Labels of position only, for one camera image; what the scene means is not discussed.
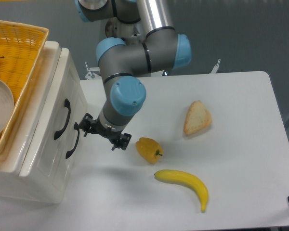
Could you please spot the white drawer cabinet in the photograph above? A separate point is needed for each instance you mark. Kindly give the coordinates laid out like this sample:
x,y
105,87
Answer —
x,y
16,147

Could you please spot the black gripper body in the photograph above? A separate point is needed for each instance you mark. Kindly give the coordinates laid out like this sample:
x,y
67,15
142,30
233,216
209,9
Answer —
x,y
108,133

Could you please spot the yellow banana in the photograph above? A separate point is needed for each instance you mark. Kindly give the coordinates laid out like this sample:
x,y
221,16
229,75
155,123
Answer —
x,y
186,179

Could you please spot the yellow woven basket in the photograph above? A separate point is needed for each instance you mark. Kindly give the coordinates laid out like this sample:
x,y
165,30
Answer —
x,y
21,45

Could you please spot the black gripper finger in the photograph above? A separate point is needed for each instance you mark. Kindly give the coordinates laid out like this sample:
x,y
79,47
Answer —
x,y
85,124
120,141

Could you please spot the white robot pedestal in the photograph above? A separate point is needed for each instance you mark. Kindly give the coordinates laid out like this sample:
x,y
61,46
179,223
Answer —
x,y
131,34

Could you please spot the yellow bell pepper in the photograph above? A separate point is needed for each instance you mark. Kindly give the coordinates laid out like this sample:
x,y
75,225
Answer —
x,y
149,149

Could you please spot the black lower drawer handle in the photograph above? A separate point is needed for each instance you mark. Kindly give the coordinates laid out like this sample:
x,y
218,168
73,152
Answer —
x,y
70,152

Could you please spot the slice of bread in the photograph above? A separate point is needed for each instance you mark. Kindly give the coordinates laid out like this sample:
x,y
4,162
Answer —
x,y
197,118

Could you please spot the black top drawer handle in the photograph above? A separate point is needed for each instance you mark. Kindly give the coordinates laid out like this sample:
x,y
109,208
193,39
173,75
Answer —
x,y
60,132

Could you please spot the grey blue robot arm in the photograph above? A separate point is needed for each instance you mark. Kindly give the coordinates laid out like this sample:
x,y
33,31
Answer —
x,y
120,63

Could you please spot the white ribbed plate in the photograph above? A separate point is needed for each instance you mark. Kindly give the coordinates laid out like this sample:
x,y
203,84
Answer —
x,y
6,105

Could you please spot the white top drawer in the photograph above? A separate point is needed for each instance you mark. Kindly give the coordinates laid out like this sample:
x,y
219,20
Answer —
x,y
46,154

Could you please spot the black drawer handle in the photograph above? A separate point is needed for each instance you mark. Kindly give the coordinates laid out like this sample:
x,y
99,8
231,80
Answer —
x,y
70,152
60,132

